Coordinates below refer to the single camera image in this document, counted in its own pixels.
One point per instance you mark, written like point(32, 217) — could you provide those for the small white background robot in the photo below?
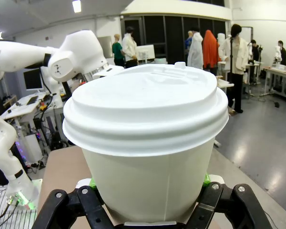
point(278, 53)

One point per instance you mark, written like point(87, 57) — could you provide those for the white perforated base plate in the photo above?
point(26, 219)

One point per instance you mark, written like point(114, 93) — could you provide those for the white office desk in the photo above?
point(19, 107)

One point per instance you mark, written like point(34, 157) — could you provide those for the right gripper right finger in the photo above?
point(228, 210)

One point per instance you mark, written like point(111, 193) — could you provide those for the person in white coat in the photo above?
point(129, 50)

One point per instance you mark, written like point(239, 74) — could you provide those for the long brown work table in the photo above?
point(280, 72)

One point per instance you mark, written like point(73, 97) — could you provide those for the rectangular ceiling lamp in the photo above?
point(76, 5)

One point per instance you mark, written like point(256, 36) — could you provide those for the person in green top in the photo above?
point(118, 51)

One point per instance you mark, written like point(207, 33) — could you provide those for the mannequin with white garment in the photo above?
point(195, 51)

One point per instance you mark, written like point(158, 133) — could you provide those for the white paper cup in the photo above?
point(145, 186)

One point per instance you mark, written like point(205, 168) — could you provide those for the mannequin white jacket black trousers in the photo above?
point(237, 62)

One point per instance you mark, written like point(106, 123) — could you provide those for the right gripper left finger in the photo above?
point(69, 210)

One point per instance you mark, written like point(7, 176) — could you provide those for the black computer monitor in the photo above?
point(33, 79)

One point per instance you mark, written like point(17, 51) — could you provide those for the black keyboard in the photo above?
point(32, 100)

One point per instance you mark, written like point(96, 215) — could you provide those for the mannequin with orange garment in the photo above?
point(211, 51)

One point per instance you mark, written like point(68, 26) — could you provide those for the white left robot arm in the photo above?
point(74, 55)

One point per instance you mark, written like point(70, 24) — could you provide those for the person in dark jacket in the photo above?
point(282, 55)

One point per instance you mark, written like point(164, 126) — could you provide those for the yellow emergency stop box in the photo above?
point(43, 107)

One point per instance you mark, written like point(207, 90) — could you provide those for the white plastic cup lid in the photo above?
point(143, 112)

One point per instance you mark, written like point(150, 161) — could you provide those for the person in black clothes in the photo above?
point(255, 51)

